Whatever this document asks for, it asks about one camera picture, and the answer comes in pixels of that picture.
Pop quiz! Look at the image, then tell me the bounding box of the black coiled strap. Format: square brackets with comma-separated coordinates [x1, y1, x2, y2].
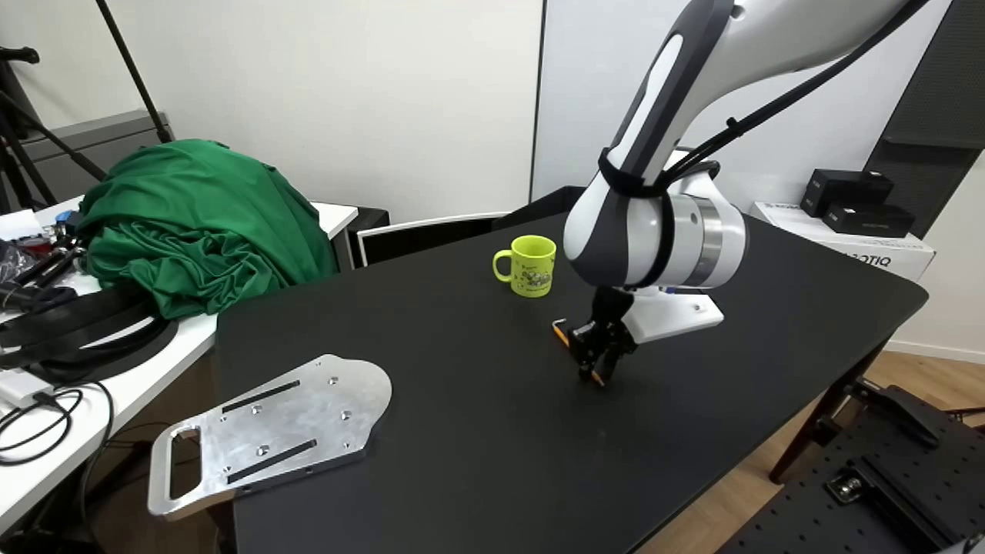
[0, 285, 179, 386]

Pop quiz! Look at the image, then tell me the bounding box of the black optical breadboard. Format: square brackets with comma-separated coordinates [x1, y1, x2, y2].
[717, 380, 985, 554]

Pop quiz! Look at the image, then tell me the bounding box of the flat black device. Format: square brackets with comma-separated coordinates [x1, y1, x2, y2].
[821, 199, 917, 239]

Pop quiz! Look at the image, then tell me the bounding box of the black device box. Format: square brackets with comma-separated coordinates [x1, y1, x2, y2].
[800, 167, 895, 217]

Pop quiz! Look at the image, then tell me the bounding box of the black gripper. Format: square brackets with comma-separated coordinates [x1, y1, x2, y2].
[568, 282, 642, 390]

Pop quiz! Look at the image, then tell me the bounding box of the black wall panel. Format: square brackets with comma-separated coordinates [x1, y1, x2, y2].
[861, 0, 985, 239]

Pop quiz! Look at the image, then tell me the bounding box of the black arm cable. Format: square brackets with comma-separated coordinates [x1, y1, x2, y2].
[597, 0, 917, 199]

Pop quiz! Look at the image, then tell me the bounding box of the black stand pole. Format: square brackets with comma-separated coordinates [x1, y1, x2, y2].
[94, 0, 177, 143]

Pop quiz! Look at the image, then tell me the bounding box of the white side table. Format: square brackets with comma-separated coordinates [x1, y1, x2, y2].
[0, 193, 359, 534]

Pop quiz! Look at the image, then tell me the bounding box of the black camera tripod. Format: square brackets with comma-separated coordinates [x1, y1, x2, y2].
[0, 44, 111, 212]

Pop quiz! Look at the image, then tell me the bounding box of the white cardboard box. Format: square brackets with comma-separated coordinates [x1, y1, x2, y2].
[747, 198, 939, 282]

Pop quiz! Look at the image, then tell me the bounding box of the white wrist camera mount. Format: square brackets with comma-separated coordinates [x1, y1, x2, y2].
[618, 285, 726, 347]

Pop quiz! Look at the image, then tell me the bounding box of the dark table leg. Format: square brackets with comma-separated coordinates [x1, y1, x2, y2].
[766, 379, 856, 487]

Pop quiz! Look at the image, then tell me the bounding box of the green cloth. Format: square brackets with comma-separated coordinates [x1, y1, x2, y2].
[74, 138, 340, 324]

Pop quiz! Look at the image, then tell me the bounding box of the thin black cable loop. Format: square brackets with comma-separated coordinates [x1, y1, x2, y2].
[0, 379, 116, 472]

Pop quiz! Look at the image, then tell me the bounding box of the silver metal mounting plate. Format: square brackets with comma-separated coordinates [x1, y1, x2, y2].
[144, 350, 393, 524]

